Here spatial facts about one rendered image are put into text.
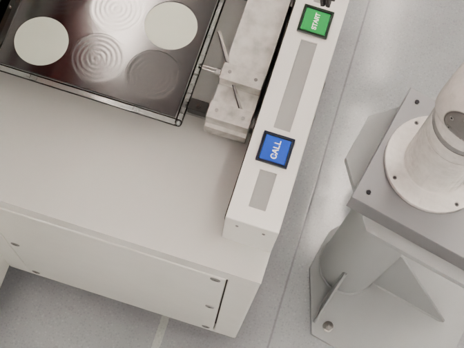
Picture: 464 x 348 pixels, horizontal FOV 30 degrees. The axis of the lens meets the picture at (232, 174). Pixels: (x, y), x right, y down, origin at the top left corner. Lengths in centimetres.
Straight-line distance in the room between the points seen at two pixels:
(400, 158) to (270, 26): 35
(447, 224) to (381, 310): 87
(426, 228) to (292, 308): 89
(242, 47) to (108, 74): 26
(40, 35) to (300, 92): 49
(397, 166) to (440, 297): 93
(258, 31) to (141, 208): 40
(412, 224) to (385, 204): 6
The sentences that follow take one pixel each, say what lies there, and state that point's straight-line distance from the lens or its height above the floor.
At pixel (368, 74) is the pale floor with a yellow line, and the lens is 266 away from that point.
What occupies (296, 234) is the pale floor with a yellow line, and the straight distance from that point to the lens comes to 245.
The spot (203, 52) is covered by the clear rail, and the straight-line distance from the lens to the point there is 162.
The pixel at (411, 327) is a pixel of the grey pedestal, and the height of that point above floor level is 1.
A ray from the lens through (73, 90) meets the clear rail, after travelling 160.
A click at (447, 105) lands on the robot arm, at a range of 125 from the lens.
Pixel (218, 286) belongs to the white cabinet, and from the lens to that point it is 171.
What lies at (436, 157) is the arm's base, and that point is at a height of 101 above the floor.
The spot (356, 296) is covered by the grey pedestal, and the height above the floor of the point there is 1.
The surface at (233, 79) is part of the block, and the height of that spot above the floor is 91.
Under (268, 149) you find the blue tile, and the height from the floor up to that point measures 96.
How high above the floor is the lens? 235
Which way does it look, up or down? 71 degrees down
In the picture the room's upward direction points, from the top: 10 degrees clockwise
